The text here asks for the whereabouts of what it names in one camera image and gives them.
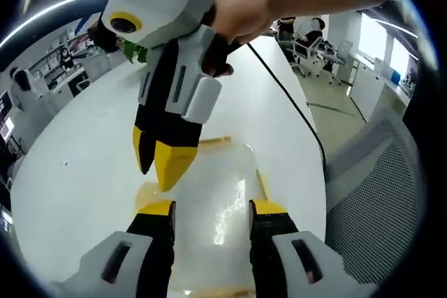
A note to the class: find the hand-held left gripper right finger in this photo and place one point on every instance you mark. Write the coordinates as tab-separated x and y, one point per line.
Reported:
272	252

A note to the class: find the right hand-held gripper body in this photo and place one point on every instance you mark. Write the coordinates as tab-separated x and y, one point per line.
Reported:
157	5

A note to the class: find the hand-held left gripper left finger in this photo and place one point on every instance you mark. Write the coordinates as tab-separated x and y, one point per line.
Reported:
139	259

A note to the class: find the clear plastic bag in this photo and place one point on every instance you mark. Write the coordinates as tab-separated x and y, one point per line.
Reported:
213	179

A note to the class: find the person's right hand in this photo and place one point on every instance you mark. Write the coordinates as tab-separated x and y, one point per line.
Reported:
244	15

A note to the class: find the white counter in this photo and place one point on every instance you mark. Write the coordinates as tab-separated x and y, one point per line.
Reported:
99	67

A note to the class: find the curved ceiling light strip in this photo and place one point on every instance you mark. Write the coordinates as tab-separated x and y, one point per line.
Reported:
52	6

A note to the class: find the grey mesh office chair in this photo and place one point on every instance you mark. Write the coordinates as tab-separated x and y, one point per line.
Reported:
377	190

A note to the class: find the white cabinet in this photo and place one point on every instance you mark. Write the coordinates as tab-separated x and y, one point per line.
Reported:
370	85

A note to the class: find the person's black shirt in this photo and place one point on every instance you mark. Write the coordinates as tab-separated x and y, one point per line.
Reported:
422	102

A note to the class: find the blue box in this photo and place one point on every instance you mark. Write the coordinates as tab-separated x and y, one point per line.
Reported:
395	79

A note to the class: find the wall shelf with white boxes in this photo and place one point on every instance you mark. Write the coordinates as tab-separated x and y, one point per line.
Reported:
47	64

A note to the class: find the wall screen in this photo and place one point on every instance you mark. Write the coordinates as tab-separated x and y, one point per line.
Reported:
7	130
5	100

